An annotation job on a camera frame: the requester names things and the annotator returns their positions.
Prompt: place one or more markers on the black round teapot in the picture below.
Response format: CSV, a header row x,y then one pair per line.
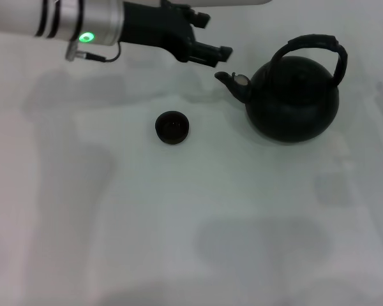
x,y
290,102

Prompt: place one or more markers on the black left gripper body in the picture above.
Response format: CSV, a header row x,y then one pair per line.
x,y
153,25

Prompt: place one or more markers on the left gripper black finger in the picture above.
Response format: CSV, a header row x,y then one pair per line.
x,y
196,19
210,54

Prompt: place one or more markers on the small dark teacup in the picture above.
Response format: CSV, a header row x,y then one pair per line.
x,y
172,127

